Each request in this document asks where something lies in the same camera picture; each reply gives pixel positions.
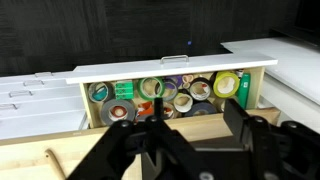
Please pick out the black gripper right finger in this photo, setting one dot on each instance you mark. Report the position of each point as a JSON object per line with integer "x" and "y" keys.
{"x": 266, "y": 150}

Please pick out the black tape roll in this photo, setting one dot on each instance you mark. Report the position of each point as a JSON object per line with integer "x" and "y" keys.
{"x": 200, "y": 81}

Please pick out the teal tape roll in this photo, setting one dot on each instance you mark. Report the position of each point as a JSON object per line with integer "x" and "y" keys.
{"x": 100, "y": 95}

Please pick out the orange white tape roll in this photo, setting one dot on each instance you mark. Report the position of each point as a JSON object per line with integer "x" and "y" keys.
{"x": 145, "y": 108}

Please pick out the small beige tape roll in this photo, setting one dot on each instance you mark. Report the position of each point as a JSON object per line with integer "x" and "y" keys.
{"x": 187, "y": 80}

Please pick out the green bottle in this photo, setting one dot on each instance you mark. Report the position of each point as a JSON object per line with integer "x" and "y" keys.
{"x": 244, "y": 91}

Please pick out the green tape roll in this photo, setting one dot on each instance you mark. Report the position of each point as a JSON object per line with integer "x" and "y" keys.
{"x": 141, "y": 91}

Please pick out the purple tape roll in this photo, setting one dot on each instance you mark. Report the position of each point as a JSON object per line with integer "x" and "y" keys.
{"x": 171, "y": 86}

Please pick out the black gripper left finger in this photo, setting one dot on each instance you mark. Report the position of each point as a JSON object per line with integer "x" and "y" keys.
{"x": 140, "y": 150}

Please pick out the navy tape roll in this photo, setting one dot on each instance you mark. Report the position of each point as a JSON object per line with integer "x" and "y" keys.
{"x": 201, "y": 108}

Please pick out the green plastic box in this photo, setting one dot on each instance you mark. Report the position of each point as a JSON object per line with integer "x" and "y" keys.
{"x": 124, "y": 90}

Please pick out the white wooden drawer with tapes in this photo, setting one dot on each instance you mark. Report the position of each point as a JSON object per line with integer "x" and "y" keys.
{"x": 133, "y": 70}

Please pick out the white side panel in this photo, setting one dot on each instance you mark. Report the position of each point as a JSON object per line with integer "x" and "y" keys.
{"x": 286, "y": 63}

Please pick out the grey duct tape roll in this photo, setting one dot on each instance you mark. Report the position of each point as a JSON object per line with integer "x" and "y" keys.
{"x": 108, "y": 108}

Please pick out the yellow-green tape roll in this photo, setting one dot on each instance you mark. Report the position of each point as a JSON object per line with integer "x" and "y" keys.
{"x": 220, "y": 80}

